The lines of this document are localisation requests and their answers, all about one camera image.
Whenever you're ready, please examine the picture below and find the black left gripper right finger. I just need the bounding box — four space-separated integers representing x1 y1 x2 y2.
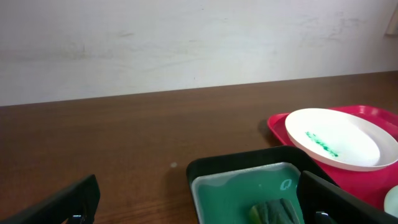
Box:
297 171 397 224

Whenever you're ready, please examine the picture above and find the green yellow sponge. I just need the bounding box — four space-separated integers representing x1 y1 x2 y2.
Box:
249 198 300 224

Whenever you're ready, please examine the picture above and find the white plate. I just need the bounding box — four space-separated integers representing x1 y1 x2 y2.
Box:
285 108 397 172

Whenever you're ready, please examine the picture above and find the pale green plate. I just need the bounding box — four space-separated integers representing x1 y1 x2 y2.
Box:
384 185 398 218

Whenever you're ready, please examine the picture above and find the dark green water tray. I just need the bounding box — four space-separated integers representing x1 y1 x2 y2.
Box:
186 146 334 223

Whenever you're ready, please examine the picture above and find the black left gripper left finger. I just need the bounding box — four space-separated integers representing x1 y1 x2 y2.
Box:
1 174 100 224

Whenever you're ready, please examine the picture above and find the red plastic tray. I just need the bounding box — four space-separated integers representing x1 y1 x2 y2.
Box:
267 105 397 209

